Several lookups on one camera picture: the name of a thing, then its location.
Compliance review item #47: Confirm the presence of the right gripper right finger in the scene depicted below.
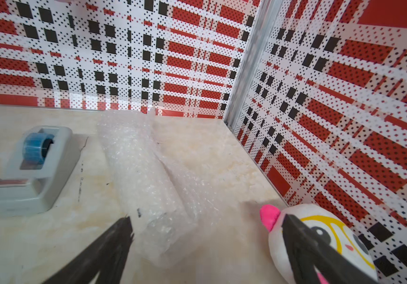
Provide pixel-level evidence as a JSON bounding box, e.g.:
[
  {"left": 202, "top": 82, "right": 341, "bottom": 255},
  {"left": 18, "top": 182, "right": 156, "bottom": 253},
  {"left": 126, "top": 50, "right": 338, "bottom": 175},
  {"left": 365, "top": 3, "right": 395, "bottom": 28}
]
[{"left": 283, "top": 215, "right": 377, "bottom": 284}]

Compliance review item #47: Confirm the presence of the pink owl plush toy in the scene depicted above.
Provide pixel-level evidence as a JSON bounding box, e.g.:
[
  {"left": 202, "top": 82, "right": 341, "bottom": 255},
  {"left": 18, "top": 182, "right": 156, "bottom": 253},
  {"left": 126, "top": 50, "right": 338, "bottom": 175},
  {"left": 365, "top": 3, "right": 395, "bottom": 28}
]
[{"left": 260, "top": 204, "right": 378, "bottom": 284}]

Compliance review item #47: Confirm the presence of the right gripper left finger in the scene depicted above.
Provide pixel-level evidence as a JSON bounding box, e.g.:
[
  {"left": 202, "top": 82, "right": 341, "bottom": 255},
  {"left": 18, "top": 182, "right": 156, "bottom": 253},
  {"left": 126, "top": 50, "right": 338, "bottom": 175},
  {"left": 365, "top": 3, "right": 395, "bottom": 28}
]
[{"left": 45, "top": 217, "right": 134, "bottom": 284}]

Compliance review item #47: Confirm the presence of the bubble wrap sheet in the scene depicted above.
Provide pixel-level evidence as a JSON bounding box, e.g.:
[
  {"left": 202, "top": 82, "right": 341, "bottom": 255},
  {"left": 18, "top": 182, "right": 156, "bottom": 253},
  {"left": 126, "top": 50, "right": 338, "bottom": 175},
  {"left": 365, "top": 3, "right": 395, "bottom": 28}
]
[{"left": 98, "top": 111, "right": 222, "bottom": 268}]

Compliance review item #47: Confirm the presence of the grey tape dispenser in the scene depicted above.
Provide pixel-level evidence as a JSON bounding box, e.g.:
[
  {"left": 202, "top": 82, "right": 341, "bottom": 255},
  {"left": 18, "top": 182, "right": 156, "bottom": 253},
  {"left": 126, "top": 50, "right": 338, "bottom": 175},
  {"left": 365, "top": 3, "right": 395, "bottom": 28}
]
[{"left": 0, "top": 125, "right": 81, "bottom": 217}]

